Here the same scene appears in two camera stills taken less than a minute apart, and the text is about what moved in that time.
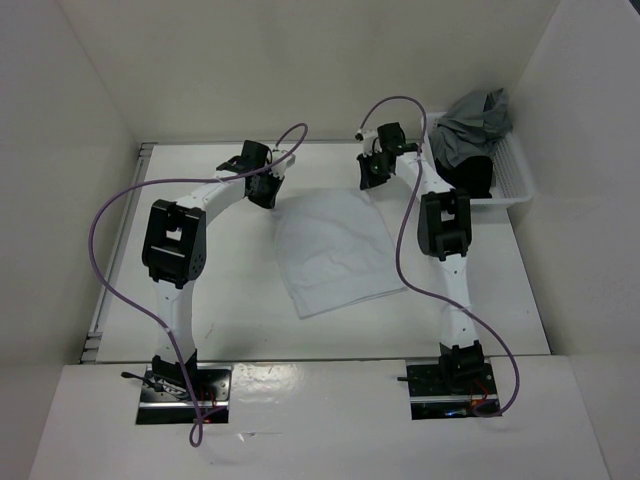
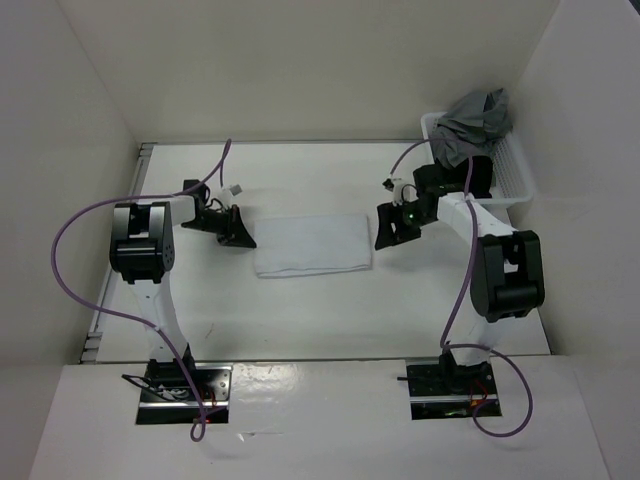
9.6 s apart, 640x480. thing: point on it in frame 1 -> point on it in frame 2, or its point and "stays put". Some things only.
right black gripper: x=367 y=180 -> x=389 y=213
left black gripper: x=269 y=201 -> x=235 y=233
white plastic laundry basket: x=510 y=176 stays put
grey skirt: x=470 y=128 stays put
